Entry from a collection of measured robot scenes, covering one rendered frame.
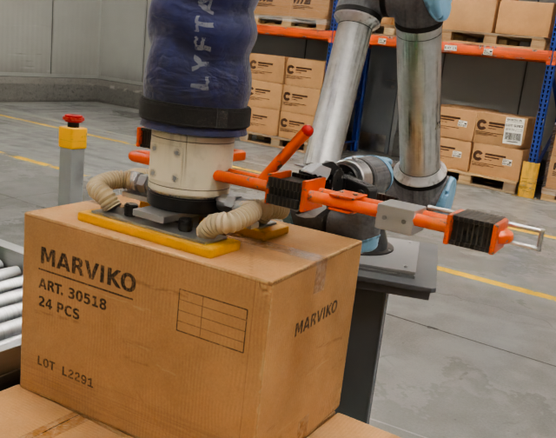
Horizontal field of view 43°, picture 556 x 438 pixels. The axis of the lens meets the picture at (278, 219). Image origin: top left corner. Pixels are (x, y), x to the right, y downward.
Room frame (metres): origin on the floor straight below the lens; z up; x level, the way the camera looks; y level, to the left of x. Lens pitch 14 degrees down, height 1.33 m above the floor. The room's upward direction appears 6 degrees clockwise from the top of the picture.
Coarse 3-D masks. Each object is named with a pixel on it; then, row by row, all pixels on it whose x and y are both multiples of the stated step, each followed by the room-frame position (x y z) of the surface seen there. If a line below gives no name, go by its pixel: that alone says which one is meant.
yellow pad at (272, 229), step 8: (200, 216) 1.49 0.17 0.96; (264, 224) 1.45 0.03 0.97; (272, 224) 1.48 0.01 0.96; (280, 224) 1.49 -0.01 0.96; (240, 232) 1.44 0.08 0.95; (248, 232) 1.43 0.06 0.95; (256, 232) 1.42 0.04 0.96; (264, 232) 1.41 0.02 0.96; (272, 232) 1.43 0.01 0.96; (280, 232) 1.46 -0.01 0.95; (264, 240) 1.41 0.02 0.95
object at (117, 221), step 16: (128, 208) 1.39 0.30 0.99; (96, 224) 1.38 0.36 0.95; (112, 224) 1.36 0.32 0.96; (128, 224) 1.35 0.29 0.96; (144, 224) 1.34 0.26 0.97; (160, 224) 1.36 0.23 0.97; (176, 224) 1.37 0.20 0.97; (192, 224) 1.33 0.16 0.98; (160, 240) 1.30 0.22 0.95; (176, 240) 1.28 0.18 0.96; (192, 240) 1.28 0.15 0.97; (208, 240) 1.28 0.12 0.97; (224, 240) 1.31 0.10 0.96; (208, 256) 1.24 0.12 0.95
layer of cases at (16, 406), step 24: (0, 408) 1.33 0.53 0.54; (24, 408) 1.34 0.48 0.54; (48, 408) 1.35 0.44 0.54; (0, 432) 1.24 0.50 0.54; (24, 432) 1.25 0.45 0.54; (48, 432) 1.26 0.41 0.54; (72, 432) 1.27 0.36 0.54; (96, 432) 1.28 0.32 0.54; (120, 432) 1.29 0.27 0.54; (312, 432) 1.39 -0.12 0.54; (336, 432) 1.38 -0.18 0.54; (360, 432) 1.39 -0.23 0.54; (384, 432) 1.41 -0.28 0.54
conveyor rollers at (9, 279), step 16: (0, 272) 2.13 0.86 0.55; (16, 272) 2.17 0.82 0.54; (0, 288) 2.02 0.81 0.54; (16, 288) 2.06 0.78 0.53; (0, 304) 1.91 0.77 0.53; (16, 304) 1.88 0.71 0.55; (0, 320) 1.81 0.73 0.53; (16, 320) 1.77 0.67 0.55; (0, 336) 1.71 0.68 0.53; (16, 336) 1.67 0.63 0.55
